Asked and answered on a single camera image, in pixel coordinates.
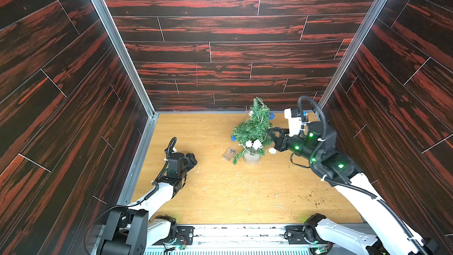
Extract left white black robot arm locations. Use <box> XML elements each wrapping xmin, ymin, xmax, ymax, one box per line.
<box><xmin>96</xmin><ymin>152</ymin><xmax>198</xmax><ymax>255</ymax></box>

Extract clear plastic battery box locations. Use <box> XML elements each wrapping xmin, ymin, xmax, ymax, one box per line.
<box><xmin>222</xmin><ymin>147</ymin><xmax>237</xmax><ymax>162</ymax></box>

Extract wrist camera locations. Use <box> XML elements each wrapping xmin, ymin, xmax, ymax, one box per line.
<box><xmin>164</xmin><ymin>148</ymin><xmax>178</xmax><ymax>160</ymax></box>
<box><xmin>284</xmin><ymin>108</ymin><xmax>308</xmax><ymax>137</ymax></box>

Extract aluminium front rail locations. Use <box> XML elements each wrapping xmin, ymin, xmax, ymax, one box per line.
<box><xmin>145</xmin><ymin>224</ymin><xmax>352</xmax><ymax>255</ymax></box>

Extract small green christmas tree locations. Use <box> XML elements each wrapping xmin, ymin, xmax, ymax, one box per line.
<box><xmin>231</xmin><ymin>97</ymin><xmax>275</xmax><ymax>166</ymax></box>

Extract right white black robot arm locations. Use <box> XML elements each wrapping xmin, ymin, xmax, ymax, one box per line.
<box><xmin>268</xmin><ymin>122</ymin><xmax>438</xmax><ymax>255</ymax></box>

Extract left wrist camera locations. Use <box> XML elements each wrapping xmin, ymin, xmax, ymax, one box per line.
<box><xmin>164</xmin><ymin>148</ymin><xmax>178</xmax><ymax>160</ymax></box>

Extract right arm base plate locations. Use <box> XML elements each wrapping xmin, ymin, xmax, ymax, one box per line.
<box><xmin>284</xmin><ymin>225</ymin><xmax>319</xmax><ymax>245</ymax></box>

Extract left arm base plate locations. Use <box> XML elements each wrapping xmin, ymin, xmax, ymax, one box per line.
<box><xmin>146</xmin><ymin>224</ymin><xmax>195</xmax><ymax>247</ymax></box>

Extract string lights with ball ornaments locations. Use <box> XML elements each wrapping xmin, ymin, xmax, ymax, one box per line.
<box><xmin>231</xmin><ymin>110</ymin><xmax>278</xmax><ymax>155</ymax></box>

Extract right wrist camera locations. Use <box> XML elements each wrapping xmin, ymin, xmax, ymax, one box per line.
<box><xmin>284</xmin><ymin>108</ymin><xmax>308</xmax><ymax>137</ymax></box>

